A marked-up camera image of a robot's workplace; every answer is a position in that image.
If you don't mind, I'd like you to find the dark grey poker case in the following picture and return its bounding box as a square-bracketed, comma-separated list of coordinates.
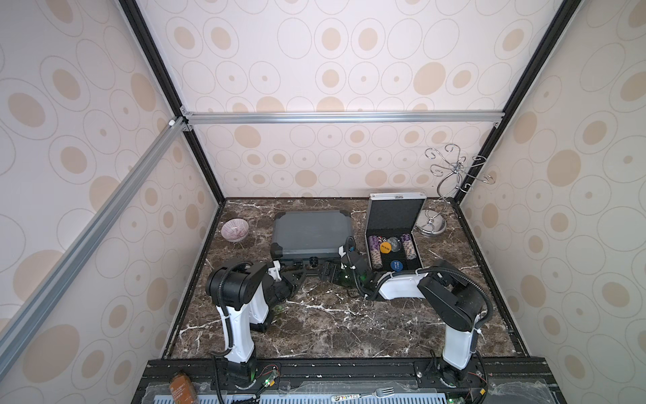
[270, 210, 353, 265]

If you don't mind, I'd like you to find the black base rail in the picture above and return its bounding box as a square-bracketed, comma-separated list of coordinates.
[132, 357, 565, 403]

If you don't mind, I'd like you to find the metal fork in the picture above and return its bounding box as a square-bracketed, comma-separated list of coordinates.
[331, 387, 395, 403]

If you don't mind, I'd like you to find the horizontal aluminium rail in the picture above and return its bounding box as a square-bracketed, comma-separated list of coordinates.
[173, 109, 505, 128]

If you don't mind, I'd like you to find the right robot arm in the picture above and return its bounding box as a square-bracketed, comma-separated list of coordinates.
[311, 247, 494, 373]

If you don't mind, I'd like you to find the silver aluminium poker case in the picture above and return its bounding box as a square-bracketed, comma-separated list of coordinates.
[365, 192, 427, 273]

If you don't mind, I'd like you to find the brown bottle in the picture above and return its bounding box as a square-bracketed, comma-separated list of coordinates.
[169, 371, 199, 404]

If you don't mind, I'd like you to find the pink ribbed bowl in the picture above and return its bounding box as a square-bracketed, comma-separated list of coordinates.
[220, 218, 250, 243]

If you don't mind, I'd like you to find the chrome hook stand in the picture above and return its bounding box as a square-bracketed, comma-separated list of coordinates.
[416, 143, 496, 237]

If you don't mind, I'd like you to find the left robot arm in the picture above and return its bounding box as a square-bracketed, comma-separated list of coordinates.
[205, 259, 307, 381]

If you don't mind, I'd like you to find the diagonal aluminium rail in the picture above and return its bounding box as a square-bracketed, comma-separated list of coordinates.
[1, 116, 187, 377]

